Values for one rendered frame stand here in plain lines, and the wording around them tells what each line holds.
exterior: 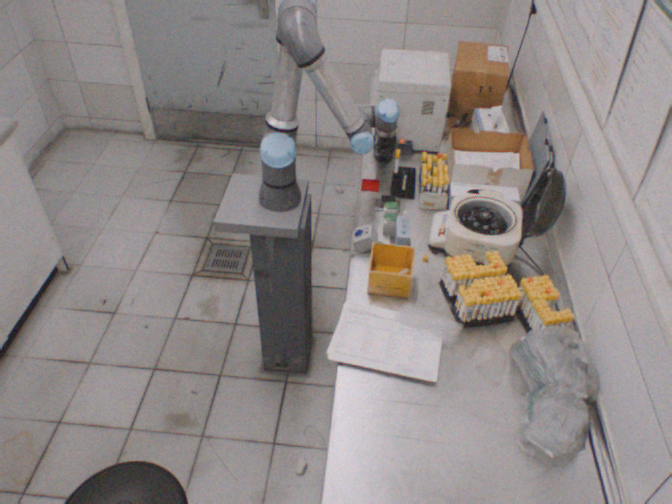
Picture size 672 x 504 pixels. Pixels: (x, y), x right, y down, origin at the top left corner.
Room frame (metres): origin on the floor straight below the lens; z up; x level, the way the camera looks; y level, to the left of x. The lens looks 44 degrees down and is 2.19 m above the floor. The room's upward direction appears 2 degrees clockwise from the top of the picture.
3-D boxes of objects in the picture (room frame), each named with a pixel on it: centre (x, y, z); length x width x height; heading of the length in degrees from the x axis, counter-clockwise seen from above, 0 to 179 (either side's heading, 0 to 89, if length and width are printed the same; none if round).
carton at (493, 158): (1.84, -0.56, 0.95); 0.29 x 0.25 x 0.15; 86
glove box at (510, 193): (1.65, -0.53, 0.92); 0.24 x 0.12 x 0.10; 86
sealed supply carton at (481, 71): (2.53, -0.63, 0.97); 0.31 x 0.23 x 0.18; 169
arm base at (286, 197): (1.63, 0.20, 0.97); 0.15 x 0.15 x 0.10
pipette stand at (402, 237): (1.43, -0.22, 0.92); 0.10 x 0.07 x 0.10; 177
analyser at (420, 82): (2.16, -0.29, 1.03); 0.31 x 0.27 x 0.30; 176
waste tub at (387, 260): (1.28, -0.17, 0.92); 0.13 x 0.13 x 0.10; 82
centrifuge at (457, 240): (1.48, -0.47, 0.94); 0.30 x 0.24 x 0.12; 77
